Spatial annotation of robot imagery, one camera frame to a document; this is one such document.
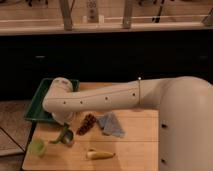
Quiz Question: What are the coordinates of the green pepper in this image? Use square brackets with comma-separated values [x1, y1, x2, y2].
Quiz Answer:
[49, 124, 69, 144]

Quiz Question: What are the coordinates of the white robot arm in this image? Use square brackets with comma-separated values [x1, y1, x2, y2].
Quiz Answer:
[42, 76, 213, 171]

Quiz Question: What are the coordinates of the small metal cup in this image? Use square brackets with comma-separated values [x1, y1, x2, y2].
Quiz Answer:
[62, 130, 74, 147]

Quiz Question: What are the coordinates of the light green cup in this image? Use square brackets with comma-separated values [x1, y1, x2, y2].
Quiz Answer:
[28, 139, 46, 157]

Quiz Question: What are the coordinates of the brown grape bunch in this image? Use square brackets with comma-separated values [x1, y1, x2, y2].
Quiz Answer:
[76, 114, 97, 135]

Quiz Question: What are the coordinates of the green plastic tray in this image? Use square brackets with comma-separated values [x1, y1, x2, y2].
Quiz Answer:
[25, 77, 79, 123]

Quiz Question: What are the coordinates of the yellow corn cob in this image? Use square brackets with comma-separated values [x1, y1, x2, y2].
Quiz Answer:
[86, 150, 115, 160]

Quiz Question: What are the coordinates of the blue cloth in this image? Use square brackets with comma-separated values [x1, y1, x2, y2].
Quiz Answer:
[97, 112, 125, 138]

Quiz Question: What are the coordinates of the wooden board table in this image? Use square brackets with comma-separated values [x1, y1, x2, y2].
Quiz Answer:
[21, 81, 161, 171]

